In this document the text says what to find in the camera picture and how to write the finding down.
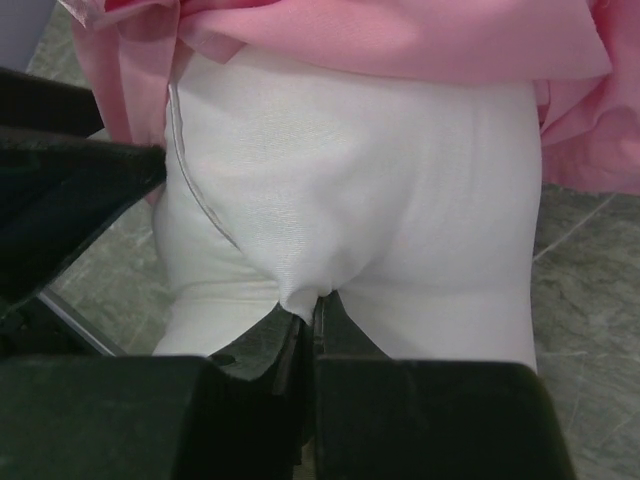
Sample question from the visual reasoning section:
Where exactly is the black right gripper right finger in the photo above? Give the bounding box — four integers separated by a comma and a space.
313, 294, 575, 480

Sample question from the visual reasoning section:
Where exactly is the white pillow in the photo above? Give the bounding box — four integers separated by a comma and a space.
154, 49, 542, 366

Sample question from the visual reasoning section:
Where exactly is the pink rose satin pillowcase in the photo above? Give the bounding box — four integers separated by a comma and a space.
65, 0, 639, 194

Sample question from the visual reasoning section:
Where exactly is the aluminium mounting rail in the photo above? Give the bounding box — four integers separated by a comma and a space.
37, 288, 126, 357

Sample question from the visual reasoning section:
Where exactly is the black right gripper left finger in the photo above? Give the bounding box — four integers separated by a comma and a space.
1, 312, 302, 479

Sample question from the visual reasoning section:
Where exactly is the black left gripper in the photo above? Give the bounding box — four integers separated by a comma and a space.
1, 68, 165, 353

